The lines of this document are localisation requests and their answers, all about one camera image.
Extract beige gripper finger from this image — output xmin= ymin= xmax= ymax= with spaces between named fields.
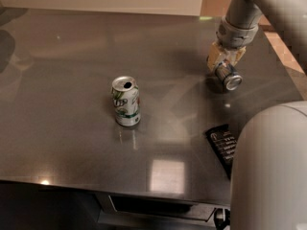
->
xmin=228 ymin=47 xmax=246 ymax=66
xmin=207 ymin=42 xmax=227 ymax=72

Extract blue silver redbull can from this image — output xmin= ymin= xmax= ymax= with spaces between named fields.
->
xmin=215 ymin=60 xmax=243 ymax=91

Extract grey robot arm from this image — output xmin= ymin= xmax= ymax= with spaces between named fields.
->
xmin=208 ymin=0 xmax=307 ymax=230

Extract white green soda can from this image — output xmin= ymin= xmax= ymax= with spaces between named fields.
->
xmin=111 ymin=76 xmax=141 ymax=127

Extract black snack bar wrapper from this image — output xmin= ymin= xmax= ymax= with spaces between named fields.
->
xmin=204 ymin=124 xmax=237 ymax=178

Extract dark drawer under table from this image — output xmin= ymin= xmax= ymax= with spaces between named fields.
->
xmin=94 ymin=193 xmax=217 ymax=230

